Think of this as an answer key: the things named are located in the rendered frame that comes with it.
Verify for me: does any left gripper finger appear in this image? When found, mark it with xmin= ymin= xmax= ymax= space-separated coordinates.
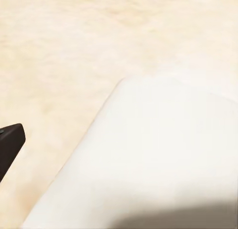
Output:
xmin=0 ymin=123 xmax=26 ymax=182

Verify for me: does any paper coffee filter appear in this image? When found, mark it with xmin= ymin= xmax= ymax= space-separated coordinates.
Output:
xmin=18 ymin=74 xmax=238 ymax=229

